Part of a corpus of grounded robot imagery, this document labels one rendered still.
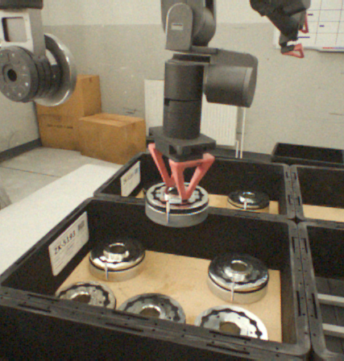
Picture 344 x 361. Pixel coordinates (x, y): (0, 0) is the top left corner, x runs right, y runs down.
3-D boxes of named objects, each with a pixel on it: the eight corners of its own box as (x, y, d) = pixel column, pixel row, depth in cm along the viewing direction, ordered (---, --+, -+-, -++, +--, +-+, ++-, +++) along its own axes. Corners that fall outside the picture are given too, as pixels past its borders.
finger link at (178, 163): (188, 184, 61) (191, 130, 57) (211, 201, 56) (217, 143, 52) (152, 190, 58) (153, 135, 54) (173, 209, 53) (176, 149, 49)
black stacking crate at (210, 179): (95, 245, 76) (90, 197, 72) (141, 190, 103) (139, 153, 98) (286, 275, 67) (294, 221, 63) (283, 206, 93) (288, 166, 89)
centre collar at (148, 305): (126, 323, 49) (126, 320, 49) (142, 300, 53) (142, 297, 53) (158, 334, 47) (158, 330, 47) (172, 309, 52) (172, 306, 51)
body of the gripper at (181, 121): (182, 134, 60) (184, 89, 57) (217, 153, 52) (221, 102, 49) (147, 138, 57) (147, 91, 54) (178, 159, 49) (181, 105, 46)
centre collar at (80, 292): (57, 310, 51) (56, 307, 51) (75, 288, 56) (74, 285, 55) (88, 317, 50) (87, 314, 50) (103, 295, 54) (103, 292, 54)
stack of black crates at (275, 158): (261, 225, 218) (269, 155, 200) (268, 205, 243) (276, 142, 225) (331, 238, 204) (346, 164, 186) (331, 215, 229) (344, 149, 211)
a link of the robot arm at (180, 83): (174, 51, 52) (158, 53, 47) (219, 55, 50) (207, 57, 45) (172, 98, 55) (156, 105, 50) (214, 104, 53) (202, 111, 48)
